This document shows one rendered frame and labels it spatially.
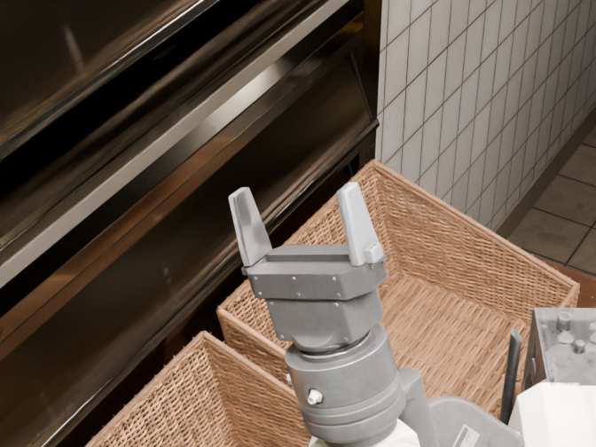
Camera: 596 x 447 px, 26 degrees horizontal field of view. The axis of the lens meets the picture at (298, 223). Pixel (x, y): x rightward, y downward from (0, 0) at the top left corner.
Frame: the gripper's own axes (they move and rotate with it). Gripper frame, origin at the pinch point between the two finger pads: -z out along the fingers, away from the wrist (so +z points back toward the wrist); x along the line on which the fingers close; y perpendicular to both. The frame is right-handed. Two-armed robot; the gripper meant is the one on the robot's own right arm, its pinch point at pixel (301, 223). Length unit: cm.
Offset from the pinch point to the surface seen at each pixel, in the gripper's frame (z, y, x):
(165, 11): -7, -60, -61
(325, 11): 2, -85, -52
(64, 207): 7, -24, -53
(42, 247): 10, -19, -54
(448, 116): 51, -176, -90
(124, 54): -4, -48, -60
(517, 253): 65, -131, -55
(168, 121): 5, -45, -53
